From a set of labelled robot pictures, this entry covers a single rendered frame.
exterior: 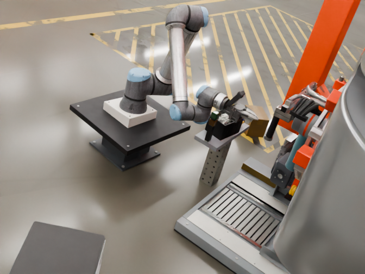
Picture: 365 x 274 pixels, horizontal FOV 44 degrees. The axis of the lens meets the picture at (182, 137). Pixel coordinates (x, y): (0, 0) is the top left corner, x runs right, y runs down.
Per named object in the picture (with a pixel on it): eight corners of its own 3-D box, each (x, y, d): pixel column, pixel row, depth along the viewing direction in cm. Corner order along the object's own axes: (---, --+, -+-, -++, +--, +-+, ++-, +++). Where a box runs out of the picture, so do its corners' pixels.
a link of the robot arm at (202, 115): (186, 117, 265) (191, 98, 258) (203, 117, 270) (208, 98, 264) (192, 125, 258) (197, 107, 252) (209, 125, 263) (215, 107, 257)
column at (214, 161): (210, 186, 319) (227, 138, 296) (199, 179, 323) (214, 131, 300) (218, 181, 326) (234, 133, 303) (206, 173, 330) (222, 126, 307)
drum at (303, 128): (322, 152, 238) (333, 130, 230) (287, 132, 246) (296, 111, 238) (331, 142, 248) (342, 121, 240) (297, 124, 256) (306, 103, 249)
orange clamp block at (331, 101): (338, 116, 214) (341, 106, 206) (323, 109, 217) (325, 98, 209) (346, 105, 216) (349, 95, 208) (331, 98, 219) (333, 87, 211)
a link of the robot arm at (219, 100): (224, 91, 254) (214, 95, 246) (231, 94, 252) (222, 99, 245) (219, 104, 258) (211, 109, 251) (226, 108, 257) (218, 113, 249)
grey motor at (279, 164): (314, 231, 292) (337, 191, 273) (258, 197, 309) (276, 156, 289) (324, 218, 306) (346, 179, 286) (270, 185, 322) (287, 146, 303)
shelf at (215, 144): (215, 152, 280) (216, 148, 279) (193, 138, 287) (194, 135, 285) (248, 129, 312) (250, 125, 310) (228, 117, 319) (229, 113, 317)
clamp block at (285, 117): (288, 123, 229) (291, 114, 227) (272, 114, 233) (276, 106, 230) (292, 120, 233) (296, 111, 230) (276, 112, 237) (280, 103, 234)
